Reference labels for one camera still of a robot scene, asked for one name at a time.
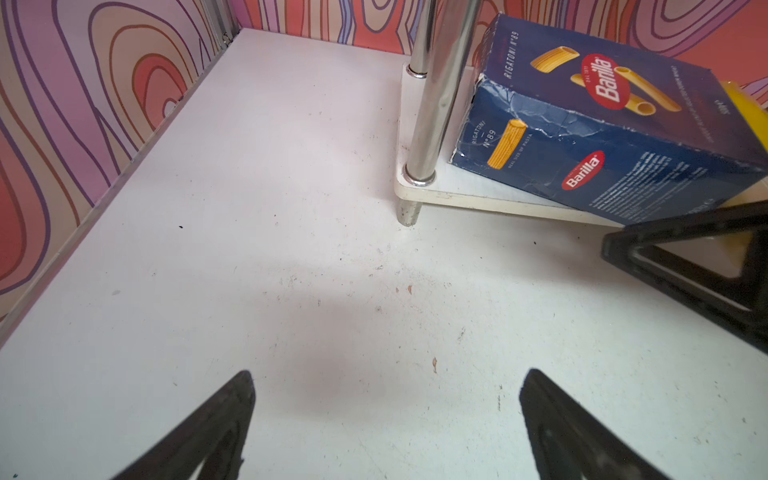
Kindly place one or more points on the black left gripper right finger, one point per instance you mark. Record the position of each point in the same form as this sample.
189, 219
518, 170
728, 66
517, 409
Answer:
567, 442

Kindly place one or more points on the yellow Pastatime spaghetti bag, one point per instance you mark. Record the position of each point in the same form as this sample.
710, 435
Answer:
755, 116

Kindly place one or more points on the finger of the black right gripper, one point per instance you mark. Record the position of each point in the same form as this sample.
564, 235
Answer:
737, 304

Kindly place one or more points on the blue Barilla rigatoni box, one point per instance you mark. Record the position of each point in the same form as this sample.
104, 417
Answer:
602, 127

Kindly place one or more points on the white two-tier shelf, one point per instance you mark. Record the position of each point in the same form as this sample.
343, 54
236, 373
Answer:
437, 89

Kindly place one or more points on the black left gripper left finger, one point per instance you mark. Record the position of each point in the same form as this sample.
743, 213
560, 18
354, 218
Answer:
208, 444

